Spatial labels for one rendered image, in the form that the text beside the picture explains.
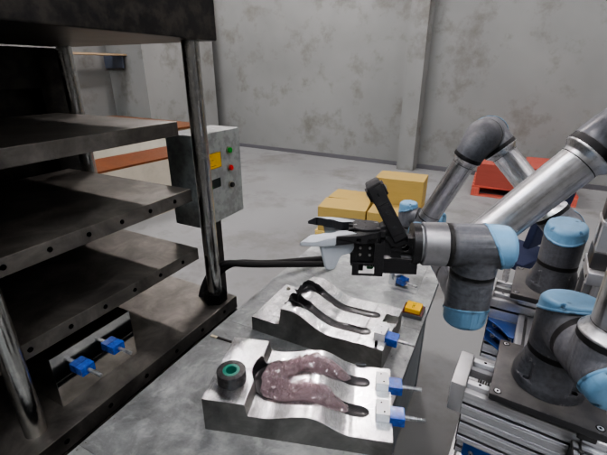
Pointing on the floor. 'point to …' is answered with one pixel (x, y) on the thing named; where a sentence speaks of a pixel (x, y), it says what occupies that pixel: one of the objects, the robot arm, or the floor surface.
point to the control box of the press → (230, 172)
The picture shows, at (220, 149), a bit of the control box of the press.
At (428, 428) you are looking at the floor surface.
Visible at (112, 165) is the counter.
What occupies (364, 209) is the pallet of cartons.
